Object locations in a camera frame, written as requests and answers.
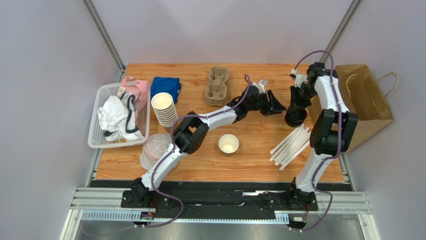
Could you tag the paper coffee cup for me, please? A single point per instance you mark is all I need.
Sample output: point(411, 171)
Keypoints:
point(228, 145)

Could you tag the cardboard cup carrier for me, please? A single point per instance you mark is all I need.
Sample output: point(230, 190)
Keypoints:
point(216, 91)

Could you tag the brown paper bag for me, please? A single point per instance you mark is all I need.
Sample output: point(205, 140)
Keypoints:
point(359, 94)

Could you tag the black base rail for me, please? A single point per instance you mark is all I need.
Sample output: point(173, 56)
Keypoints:
point(219, 200)

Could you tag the blue folded cloth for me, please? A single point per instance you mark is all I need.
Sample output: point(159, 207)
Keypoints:
point(170, 85)

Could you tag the stack of paper cups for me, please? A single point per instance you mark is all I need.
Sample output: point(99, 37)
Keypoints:
point(164, 109)

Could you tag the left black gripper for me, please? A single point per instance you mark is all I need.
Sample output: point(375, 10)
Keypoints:
point(275, 107)

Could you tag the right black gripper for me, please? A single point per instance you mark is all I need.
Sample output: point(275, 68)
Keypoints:
point(295, 114)

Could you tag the bundle of white straws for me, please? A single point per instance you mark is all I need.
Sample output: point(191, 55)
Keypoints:
point(290, 147)

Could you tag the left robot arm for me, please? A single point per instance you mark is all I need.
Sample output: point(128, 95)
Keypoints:
point(189, 132)

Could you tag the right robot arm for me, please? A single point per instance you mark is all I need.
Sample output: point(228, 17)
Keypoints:
point(332, 132)

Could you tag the white crumpled cloth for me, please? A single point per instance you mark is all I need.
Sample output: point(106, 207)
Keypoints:
point(117, 119)

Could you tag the stack of black lids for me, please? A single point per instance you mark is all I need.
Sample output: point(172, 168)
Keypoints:
point(296, 119)

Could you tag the pink cloth bag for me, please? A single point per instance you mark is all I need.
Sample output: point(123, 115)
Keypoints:
point(138, 88)

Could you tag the white mesh food cover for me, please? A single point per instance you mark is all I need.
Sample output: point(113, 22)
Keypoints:
point(153, 149)

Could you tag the white plastic basket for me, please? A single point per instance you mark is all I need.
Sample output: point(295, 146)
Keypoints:
point(96, 138)

